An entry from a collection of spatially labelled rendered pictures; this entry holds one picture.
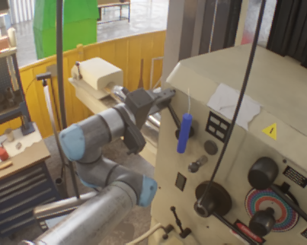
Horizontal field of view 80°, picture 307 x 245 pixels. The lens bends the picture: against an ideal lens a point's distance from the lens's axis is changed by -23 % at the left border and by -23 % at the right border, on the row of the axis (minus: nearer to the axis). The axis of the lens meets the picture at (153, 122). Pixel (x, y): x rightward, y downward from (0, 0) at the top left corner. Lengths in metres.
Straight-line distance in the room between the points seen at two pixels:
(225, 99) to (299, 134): 0.22
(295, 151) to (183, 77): 0.38
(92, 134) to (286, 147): 0.45
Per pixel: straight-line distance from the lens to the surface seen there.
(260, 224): 0.59
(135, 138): 0.52
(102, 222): 0.40
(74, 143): 0.49
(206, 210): 0.71
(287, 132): 0.57
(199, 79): 0.65
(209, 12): 1.33
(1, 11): 1.56
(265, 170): 0.53
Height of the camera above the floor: 2.16
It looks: 38 degrees down
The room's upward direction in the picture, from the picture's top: 5 degrees clockwise
